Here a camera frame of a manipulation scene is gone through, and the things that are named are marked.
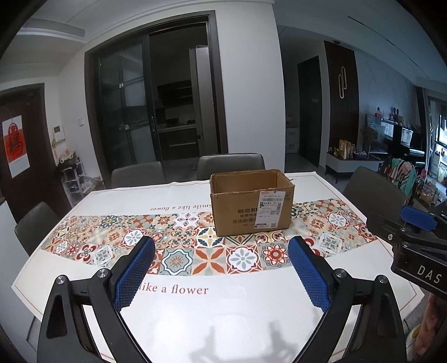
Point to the patterned tile print tablecloth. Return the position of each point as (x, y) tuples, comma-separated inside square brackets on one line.
[(227, 314)]

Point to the brown cardboard box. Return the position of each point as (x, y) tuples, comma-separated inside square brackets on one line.
[(237, 213)]

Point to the grey leather dining chair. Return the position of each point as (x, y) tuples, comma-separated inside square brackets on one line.
[(38, 227), (373, 192), (138, 174), (230, 165)]

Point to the orange snack bags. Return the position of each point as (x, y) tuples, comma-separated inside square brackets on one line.
[(344, 149)]

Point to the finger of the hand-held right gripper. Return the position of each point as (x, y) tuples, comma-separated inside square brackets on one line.
[(419, 218), (386, 227)]

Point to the dark slatted wall panel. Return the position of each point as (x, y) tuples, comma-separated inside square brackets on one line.
[(342, 118)]

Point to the white intercom panel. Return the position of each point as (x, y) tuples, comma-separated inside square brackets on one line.
[(58, 133)]

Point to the dark interior door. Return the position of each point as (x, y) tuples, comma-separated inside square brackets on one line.
[(309, 111)]

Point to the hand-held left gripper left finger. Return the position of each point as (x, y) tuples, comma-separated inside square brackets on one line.
[(134, 272)]

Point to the white sideboard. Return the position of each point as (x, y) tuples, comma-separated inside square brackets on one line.
[(349, 164)]

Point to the cluttered shoe rack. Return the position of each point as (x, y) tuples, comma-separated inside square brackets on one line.
[(75, 178)]

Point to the gold loop wall ornament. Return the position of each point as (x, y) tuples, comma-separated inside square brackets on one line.
[(342, 82)]

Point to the dark wooden door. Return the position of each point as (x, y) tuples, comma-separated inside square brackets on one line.
[(38, 157)]

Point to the silver refrigerator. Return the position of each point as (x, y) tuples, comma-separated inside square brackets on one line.
[(199, 94)]

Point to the black piano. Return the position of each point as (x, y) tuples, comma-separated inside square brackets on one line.
[(408, 143)]

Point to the colourful hanging clothes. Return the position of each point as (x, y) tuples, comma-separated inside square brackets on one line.
[(401, 174)]

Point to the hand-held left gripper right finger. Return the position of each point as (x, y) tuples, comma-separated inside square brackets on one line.
[(309, 272)]

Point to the dark sliding glass door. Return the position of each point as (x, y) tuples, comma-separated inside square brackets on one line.
[(118, 104)]

